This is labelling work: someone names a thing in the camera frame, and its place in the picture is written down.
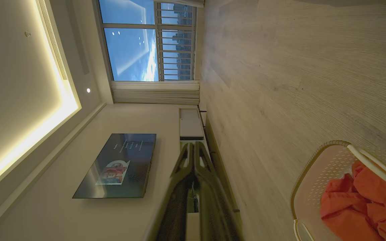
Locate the red cloth garment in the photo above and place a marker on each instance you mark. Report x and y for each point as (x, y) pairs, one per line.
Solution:
(364, 207)

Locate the ceiling air vent grille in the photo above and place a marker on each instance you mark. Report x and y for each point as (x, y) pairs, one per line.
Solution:
(54, 40)

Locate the white tv cabinet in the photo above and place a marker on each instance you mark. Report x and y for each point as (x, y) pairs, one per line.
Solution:
(190, 124)

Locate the beige pleated curtain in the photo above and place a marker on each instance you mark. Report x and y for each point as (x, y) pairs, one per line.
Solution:
(156, 92)

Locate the wall-mounted flat television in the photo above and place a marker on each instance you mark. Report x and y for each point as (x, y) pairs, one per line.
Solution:
(119, 167)

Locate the white perforated laundry basket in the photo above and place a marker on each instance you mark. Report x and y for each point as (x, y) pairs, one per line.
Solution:
(317, 180)

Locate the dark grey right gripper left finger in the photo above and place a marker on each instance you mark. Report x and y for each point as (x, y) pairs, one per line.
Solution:
(176, 187)

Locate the balcony metal railing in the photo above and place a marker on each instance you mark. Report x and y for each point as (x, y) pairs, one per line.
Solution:
(178, 50)

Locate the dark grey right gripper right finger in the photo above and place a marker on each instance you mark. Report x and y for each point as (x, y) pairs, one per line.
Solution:
(213, 201)

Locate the large glass window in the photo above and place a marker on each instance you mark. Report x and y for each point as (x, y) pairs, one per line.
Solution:
(129, 50)

